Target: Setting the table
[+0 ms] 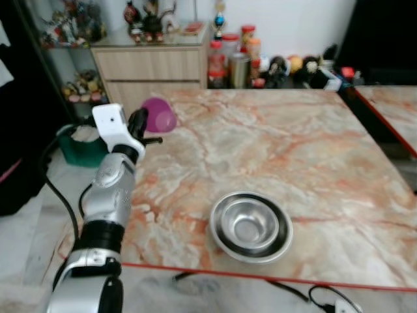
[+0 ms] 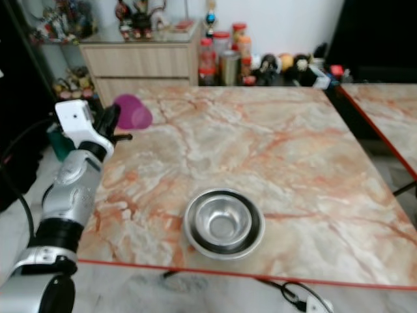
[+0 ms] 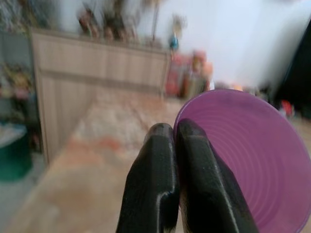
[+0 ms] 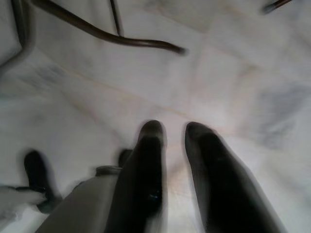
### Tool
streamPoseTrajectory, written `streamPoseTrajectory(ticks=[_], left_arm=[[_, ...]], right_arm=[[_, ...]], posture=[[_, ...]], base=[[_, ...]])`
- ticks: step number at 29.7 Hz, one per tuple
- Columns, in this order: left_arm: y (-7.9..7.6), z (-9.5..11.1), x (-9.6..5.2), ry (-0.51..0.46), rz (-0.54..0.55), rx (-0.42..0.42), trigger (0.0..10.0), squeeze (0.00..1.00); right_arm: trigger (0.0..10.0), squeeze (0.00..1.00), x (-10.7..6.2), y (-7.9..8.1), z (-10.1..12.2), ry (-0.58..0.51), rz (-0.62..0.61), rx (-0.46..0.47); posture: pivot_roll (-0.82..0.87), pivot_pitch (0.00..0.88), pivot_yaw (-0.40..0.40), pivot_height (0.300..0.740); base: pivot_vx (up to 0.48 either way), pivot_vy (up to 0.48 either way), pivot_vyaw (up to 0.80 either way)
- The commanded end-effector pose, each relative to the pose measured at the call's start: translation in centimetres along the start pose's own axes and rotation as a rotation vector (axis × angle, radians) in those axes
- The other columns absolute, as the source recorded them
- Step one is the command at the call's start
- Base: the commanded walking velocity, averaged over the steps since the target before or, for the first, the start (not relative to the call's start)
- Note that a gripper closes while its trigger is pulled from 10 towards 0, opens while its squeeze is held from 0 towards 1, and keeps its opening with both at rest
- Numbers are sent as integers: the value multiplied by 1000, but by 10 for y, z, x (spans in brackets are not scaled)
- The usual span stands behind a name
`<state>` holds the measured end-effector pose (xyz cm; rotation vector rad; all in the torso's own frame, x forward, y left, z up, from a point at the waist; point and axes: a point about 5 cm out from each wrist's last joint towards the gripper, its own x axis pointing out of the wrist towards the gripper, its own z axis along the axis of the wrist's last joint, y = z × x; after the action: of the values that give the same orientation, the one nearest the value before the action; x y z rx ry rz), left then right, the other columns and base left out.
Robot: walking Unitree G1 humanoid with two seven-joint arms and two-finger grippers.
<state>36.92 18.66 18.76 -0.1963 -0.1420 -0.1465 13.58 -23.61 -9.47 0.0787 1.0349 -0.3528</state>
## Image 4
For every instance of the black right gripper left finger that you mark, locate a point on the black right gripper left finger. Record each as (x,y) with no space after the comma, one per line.
(143,189)

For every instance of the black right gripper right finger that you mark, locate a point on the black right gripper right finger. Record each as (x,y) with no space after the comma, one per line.
(218,189)

